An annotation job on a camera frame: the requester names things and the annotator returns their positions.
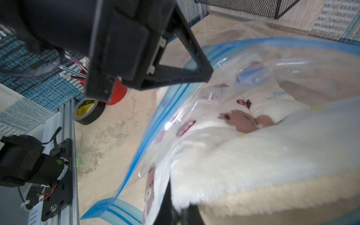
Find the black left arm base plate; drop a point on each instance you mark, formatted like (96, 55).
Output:
(52, 187)

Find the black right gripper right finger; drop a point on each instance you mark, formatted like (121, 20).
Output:
(191, 216)

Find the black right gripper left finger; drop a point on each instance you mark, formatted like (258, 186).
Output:
(167, 215)

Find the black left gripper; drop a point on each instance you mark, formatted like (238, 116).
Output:
(121, 39)

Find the grey tape roll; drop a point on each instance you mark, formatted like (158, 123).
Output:
(88, 110)

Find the red pencil cup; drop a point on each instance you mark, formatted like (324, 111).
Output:
(118, 94)

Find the black wire shelf rack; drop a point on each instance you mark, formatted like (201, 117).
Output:
(274, 9)

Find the clear vacuum bag blue zipper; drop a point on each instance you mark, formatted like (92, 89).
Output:
(312, 71)

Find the white bear print blanket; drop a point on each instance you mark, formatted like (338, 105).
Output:
(261, 157)

